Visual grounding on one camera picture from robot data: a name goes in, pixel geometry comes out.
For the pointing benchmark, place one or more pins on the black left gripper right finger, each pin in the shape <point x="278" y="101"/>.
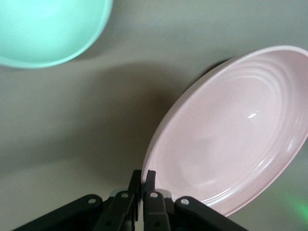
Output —
<point x="156" y="211"/>

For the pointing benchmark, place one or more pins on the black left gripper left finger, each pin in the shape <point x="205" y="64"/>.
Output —
<point x="115" y="211"/>

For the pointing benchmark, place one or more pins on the pink plate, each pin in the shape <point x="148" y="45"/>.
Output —
<point x="228" y="120"/>

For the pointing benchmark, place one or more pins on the brown table cloth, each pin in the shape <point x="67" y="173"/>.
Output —
<point x="72" y="120"/>

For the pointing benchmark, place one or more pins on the green bowl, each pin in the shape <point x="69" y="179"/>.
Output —
<point x="48" y="31"/>

